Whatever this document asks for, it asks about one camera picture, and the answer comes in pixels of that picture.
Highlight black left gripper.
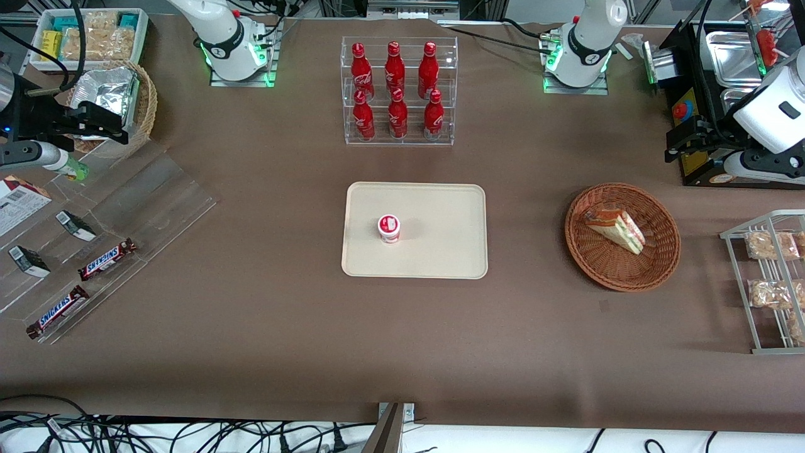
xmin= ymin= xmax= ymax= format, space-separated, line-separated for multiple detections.
xmin=665 ymin=116 xmax=734 ymax=165

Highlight triangle sandwich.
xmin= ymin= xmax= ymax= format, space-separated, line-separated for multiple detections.
xmin=582 ymin=208 xmax=647 ymax=255

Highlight light tan wicker basket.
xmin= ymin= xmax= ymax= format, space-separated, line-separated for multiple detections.
xmin=65 ymin=60 xmax=158 ymax=159

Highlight small steel tray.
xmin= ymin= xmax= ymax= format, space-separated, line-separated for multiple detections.
xmin=719 ymin=88 xmax=755 ymax=120

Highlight large steel tray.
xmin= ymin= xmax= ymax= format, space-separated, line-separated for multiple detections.
xmin=705 ymin=30 xmax=767 ymax=89

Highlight brown round wicker basket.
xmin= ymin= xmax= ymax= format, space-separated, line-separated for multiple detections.
xmin=565 ymin=182 xmax=682 ymax=293

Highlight beige plastic tray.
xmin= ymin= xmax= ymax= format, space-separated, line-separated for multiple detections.
xmin=341 ymin=182 xmax=489 ymax=279

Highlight black food warmer machine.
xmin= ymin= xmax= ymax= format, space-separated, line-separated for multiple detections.
xmin=657 ymin=19 xmax=805 ymax=188

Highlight silver foil bag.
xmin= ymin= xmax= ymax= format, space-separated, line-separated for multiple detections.
xmin=69 ymin=66 xmax=141 ymax=140

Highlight small green white bottle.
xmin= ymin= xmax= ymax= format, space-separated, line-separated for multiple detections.
xmin=39 ymin=151 xmax=90 ymax=182

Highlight clear acrylic tiered display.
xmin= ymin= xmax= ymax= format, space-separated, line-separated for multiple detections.
xmin=0 ymin=138 xmax=218 ymax=345

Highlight clear bags of crackers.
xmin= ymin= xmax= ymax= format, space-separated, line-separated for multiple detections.
xmin=62 ymin=11 xmax=136 ymax=62

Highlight small black white box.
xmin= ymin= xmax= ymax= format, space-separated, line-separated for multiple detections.
xmin=55 ymin=210 xmax=97 ymax=242
xmin=8 ymin=245 xmax=52 ymax=279

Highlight white plastic snack bin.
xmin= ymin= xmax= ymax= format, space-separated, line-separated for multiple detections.
xmin=28 ymin=8 xmax=150 ymax=74

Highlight yellow snack box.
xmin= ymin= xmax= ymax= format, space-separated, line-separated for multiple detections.
xmin=40 ymin=30 xmax=63 ymax=62

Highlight crumpled clear plastic bag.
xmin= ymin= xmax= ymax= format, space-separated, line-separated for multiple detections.
xmin=621 ymin=33 xmax=659 ymax=61

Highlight white box with barcode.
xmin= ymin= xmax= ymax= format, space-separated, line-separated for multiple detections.
xmin=0 ymin=175 xmax=53 ymax=237

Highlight brown snickers bar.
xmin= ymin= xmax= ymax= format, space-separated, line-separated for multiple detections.
xmin=26 ymin=285 xmax=91 ymax=340
xmin=78 ymin=238 xmax=138 ymax=281

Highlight red cola bottle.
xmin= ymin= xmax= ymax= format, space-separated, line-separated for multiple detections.
xmin=352 ymin=90 xmax=376 ymax=142
xmin=385 ymin=41 xmax=406 ymax=96
xmin=423 ymin=89 xmax=445 ymax=141
xmin=418 ymin=42 xmax=440 ymax=100
xmin=387 ymin=88 xmax=409 ymax=140
xmin=350 ymin=42 xmax=375 ymax=101

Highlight clear acrylic bottle rack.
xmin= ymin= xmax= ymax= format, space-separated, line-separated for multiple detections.
xmin=341 ymin=36 xmax=458 ymax=147

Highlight brown table cover sheet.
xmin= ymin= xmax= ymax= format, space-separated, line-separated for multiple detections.
xmin=0 ymin=13 xmax=805 ymax=435

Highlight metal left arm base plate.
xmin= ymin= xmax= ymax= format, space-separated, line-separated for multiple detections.
xmin=542 ymin=70 xmax=610 ymax=96

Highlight silver wire display rack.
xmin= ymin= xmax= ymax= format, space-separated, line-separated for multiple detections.
xmin=720 ymin=210 xmax=805 ymax=355

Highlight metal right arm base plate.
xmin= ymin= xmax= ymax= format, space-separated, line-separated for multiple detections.
xmin=209 ymin=18 xmax=282 ymax=88

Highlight aluminium frame structure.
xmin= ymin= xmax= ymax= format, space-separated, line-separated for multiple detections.
xmin=321 ymin=0 xmax=507 ymax=24

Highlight grey metal camera post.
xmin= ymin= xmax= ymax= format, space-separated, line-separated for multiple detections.
xmin=362 ymin=402 xmax=416 ymax=453

